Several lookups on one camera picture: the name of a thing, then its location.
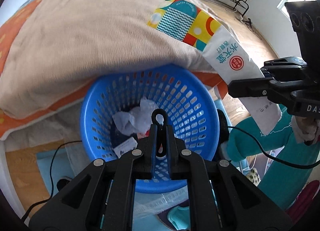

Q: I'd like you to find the orange floral bed sheet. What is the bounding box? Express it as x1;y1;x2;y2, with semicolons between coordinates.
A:
1;0;227;139

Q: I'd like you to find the black cable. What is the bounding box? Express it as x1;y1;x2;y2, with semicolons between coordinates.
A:
220;125;320;170

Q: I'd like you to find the red and white box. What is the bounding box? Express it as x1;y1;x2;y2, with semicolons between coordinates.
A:
111;130;150;158

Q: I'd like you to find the beige fleece blanket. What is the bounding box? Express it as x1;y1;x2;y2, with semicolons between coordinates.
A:
0;0;241;120

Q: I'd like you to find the white tissue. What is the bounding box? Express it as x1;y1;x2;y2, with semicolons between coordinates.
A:
112;97;159;136

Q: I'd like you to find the right hand in glove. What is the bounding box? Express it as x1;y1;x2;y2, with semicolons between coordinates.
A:
291;115;319;146

